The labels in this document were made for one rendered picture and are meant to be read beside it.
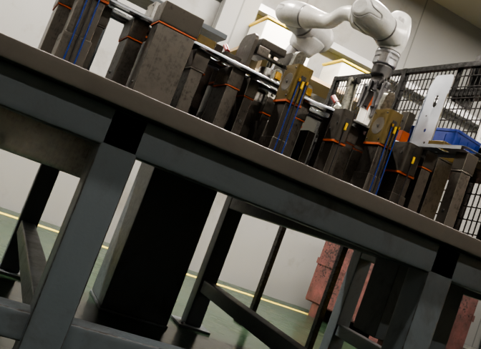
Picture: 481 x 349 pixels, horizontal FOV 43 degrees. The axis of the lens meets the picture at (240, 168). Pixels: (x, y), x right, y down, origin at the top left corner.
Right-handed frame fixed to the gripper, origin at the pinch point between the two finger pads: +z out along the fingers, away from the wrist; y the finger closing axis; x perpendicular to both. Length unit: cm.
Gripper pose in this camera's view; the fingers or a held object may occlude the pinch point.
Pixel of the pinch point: (364, 118)
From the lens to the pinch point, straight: 225.2
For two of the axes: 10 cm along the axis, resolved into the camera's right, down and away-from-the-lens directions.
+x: 8.4, 3.5, 4.2
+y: 4.2, 0.7, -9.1
